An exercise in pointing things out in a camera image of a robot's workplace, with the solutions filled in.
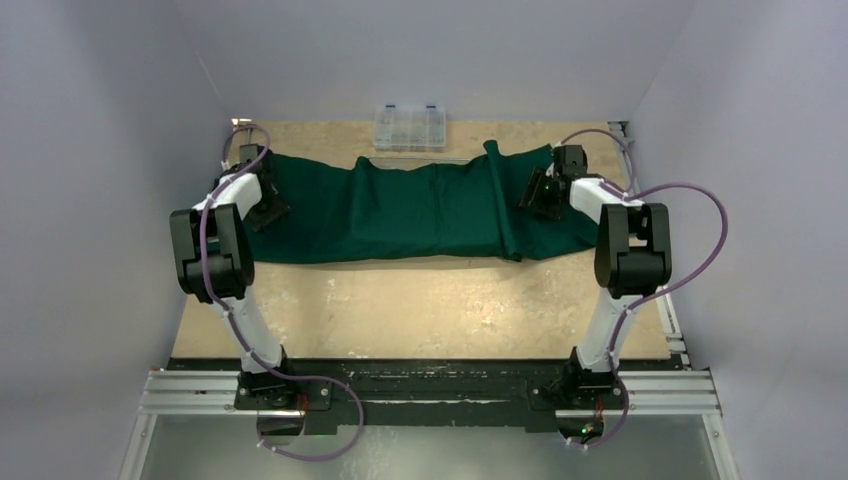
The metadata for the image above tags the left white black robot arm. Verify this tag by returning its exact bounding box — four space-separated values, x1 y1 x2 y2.
169 144 298 409

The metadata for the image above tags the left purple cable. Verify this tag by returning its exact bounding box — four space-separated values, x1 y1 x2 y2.
198 123 365 463

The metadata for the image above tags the small black-handled hammer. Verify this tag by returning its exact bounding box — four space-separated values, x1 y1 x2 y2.
232 118 255 131

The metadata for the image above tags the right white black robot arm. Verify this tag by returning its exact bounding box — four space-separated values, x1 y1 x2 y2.
519 145 672 407

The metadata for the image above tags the clear plastic compartment box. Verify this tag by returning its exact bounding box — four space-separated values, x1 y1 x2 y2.
373 103 447 152

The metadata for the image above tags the right side aluminium rail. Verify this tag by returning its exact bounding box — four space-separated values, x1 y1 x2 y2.
607 121 692 370

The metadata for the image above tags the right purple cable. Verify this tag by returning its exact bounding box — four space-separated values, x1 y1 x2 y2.
556 128 729 452

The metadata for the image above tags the purple cable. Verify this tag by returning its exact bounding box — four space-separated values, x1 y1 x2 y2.
556 128 729 452
198 123 365 463

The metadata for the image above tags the dark green surgical drape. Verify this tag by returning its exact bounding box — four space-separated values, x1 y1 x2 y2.
247 140 597 264

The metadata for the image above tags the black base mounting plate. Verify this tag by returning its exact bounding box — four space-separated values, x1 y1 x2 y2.
165 358 685 440

